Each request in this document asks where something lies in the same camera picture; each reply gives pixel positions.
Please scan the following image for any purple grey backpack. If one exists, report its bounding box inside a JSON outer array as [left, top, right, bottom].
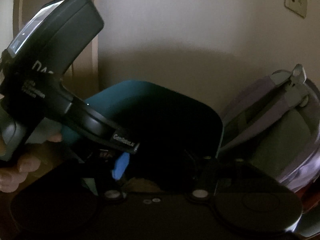
[[219, 64, 319, 192]]

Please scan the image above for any beige wall socket plate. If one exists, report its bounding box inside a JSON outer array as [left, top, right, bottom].
[[284, 0, 308, 18]]

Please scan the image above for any person's left hand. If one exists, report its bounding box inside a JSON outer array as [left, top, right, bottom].
[[1, 132, 62, 193]]

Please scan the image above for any dark teal trash bin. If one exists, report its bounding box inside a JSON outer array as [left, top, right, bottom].
[[62, 81, 223, 193]]

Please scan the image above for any beige wooden door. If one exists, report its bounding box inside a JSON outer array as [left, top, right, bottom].
[[13, 0, 103, 99]]

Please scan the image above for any red black backpack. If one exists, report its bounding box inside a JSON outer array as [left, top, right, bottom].
[[296, 184, 319, 214]]

